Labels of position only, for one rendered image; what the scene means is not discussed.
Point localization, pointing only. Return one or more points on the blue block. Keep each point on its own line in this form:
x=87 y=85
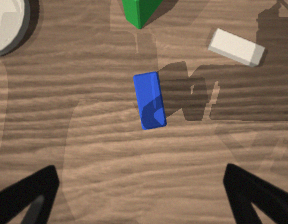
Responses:
x=150 y=101

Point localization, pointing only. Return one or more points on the white rectangular block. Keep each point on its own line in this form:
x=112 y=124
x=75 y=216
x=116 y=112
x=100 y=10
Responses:
x=236 y=48

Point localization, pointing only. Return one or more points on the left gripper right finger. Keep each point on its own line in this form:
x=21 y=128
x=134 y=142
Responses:
x=243 y=187

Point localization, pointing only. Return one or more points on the green block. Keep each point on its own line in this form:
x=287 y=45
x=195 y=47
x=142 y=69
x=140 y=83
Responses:
x=137 y=12

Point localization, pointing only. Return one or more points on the white saucer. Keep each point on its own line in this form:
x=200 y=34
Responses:
x=14 y=21

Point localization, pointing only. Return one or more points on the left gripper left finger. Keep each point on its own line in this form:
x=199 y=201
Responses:
x=37 y=190

